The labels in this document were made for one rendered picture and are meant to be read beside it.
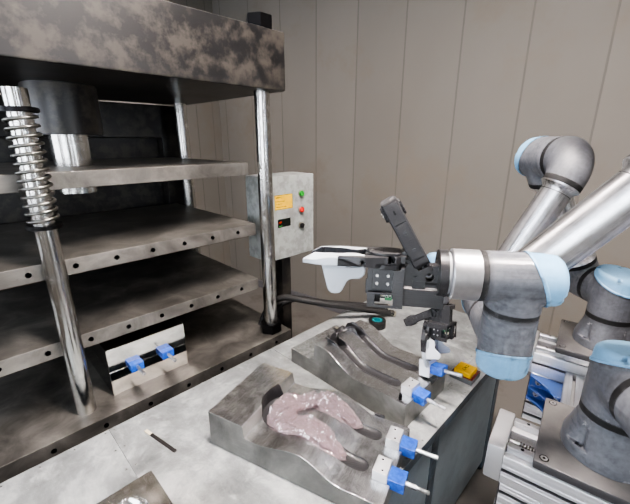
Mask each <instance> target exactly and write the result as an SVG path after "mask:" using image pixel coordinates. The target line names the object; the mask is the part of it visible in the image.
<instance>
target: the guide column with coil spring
mask: <svg viewBox="0 0 630 504"><path fill-rule="evenodd" d="M0 93H1V97H2V101H3V105H4V106H28V107H31V102H30V97H29V93H28V89H27V88H23V87H14V86H0ZM5 114H6V117H10V116H27V115H33V113H32V112H18V111H6V112H5ZM7 122H8V126H17V125H33V124H35V120H34V119H25V120H11V121H7ZM35 133H37V130H36V128H29V129H16V130H10V135H11V136H12V135H23V134H35ZM36 142H39V139H38V137H31V138H19V139H12V143H13V145H15V144H25V143H36ZM14 151H15V154H16V153H26V152H35V151H41V148H40V146H32V147H22V148H14ZM41 159H43V157H42V154H41V155H33V156H23V157H16V160H17V162H26V161H35V160H41ZM18 168H19V171H25V170H34V169H41V168H45V166H44V163H40V164H33V165H24V166H18ZM45 176H46V171H44V172H39V173H31V174H22V175H20V177H21V180H24V179H33V178H39V177H45ZM22 185H23V188H31V187H38V186H44V185H48V180H43V181H37V182H29V183H22ZM24 193H25V197H26V196H35V195H41V194H46V193H50V189H49V188H46V189H40V190H34V191H25V192H24ZM51 200H52V199H51V196H48V197H44V198H38V199H30V200H26V202H27V205H30V204H38V203H44V202H48V201H51ZM50 209H53V204H50V205H46V206H41V207H34V208H28V210H29V213H33V212H40V211H46V210H50ZM54 216H55V212H52V213H48V214H43V215H37V216H30V219H31V221H35V220H42V219H47V218H51V217H54ZM55 223H57V222H56V220H53V221H49V222H45V223H39V224H32V225H33V226H45V225H52V224H55ZM34 235H35V239H36V244H37V248H38V252H39V256H40V260H41V265H42V269H43V273H44V277H45V281H46V286H47V290H48V294H49V298H50V302H51V307H52V311H53V315H54V319H55V323H56V328H57V332H58V336H59V340H60V344H61V348H62V353H63V357H64V361H65V365H66V369H67V374H68V378H69V382H70V386H71V390H72V395H73V399H74V403H75V407H76V411H77V415H79V416H86V415H89V414H91V413H92V412H94V411H95V410H96V408H97V406H96V401H95V397H94V392H93V387H92V383H91V378H90V374H89V369H88V364H87V360H86V355H85V351H84V346H83V341H82V337H81V332H80V328H79V323H78V318H77V314H76V309H75V305H74V300H73V295H72V291H71V286H70V282H69V277H68V272H67V268H66V263H65V259H64V254H63V249H62V245H61V240H60V235H59V231H58V229H55V230H49V231H38V232H34Z"/></svg>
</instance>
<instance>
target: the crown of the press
mask: <svg viewBox="0 0 630 504"><path fill-rule="evenodd" d="M0 86H14V87H23V88H27V89H28V93H29V97H30V102H31V107H37V108H39V109H40V112H39V113H33V114H34V115H38V116H39V118H38V119H34V120H35V123H38V124H40V125H41V127H40V128H36V130H37V132H41V133H43V135H48V140H49V144H50V149H51V154H52V159H53V163H54V166H59V167H69V166H90V165H94V164H93V159H92V153H91V147H90V142H89V136H88V135H103V134H104V131H103V125H102V119H101V113H100V107H99V101H98V100H109V101H123V102H138V103H152V104H166V105H174V103H185V104H186V105H192V104H199V103H206V102H213V101H220V100H227V99H234V98H241V97H248V96H254V91H255V90H267V91H270V93H276V92H283V91H285V56H284V33H283V32H280V31H277V30H273V29H272V15H270V14H267V13H264V12H261V11H259V12H248V13H247V15H246V22H243V21H239V20H236V19H232V18H228V17H224V16H221V15H217V14H213V13H209V12H206V11H202V10H198V9H195V8H191V7H187V6H183V5H180V4H176V3H172V2H168V1H165V0H0Z"/></svg>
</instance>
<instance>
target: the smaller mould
mask: <svg viewBox="0 0 630 504"><path fill-rule="evenodd" d="M97 504H173V503H172V501H171V500H170V498H169V496H168V495H167V493H166V492H165V490H164V489H163V487H162V486H161V484H160V483H159V481H158V480H157V478H156V477H155V475H154V474H153V472H152V471H149V472H147V473H146V474H144V475H142V476H141V477H139V478H137V479H136V480H134V481H133V482H131V483H129V484H128V485H126V486H124V487H123V488H121V489H120V490H118V491H116V492H115V493H113V494H111V495H110V496H108V497H107V498H105V499H103V500H102V501H100V502H98V503H97Z"/></svg>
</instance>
